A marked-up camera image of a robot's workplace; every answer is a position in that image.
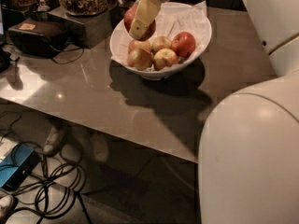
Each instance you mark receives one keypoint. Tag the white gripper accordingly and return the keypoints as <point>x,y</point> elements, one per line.
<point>146,12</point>

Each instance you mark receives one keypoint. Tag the red apple with sticker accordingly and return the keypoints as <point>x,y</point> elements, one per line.
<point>128,19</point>

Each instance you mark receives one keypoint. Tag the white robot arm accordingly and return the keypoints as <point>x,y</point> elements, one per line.
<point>248,158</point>

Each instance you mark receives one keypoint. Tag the white bowl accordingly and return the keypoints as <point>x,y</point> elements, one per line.
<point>162,73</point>

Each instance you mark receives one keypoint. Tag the small yellow apple middle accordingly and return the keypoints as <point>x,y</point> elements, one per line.
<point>160,42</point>

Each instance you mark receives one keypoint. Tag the pink apple left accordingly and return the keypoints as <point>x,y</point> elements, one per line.
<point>135,44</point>

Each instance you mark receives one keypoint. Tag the red apple at back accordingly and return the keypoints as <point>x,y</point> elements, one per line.
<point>183,44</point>

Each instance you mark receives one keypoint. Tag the yellow-red apple front left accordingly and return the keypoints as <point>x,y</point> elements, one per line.
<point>140,59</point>

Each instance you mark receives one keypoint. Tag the yellow-red apple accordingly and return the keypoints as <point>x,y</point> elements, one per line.
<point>164,58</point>
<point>140,59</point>

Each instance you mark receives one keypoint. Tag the yellow-red apple front right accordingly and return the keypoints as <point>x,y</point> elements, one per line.
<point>164,58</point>

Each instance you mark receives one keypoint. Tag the white paper liner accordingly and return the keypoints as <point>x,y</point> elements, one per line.
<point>187,16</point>

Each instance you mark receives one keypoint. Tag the dark square jar stand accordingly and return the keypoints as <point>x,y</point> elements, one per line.
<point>86,31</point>

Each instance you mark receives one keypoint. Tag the metal scoop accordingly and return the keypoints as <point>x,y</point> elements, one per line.
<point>42,6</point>

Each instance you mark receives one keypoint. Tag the black device with label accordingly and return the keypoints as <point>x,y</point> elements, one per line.
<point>39,38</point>

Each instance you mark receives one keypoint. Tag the white shoe under table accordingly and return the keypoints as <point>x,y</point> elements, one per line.
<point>54,141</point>

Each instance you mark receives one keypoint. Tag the blue box on floor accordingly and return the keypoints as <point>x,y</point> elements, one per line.
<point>14,166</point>

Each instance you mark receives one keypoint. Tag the white shoe bottom left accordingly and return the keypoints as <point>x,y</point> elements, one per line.
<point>6,205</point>

